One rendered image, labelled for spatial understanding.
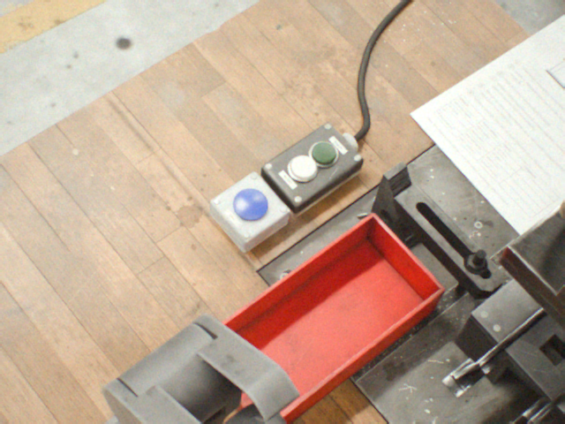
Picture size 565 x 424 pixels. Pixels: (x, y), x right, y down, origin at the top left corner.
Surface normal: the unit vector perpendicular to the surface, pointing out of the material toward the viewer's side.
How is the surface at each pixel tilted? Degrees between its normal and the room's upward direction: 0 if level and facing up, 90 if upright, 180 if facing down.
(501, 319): 0
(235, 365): 35
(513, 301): 0
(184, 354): 11
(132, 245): 0
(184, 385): 20
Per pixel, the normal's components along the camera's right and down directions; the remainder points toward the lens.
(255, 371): -0.29, -0.78
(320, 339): 0.08, -0.46
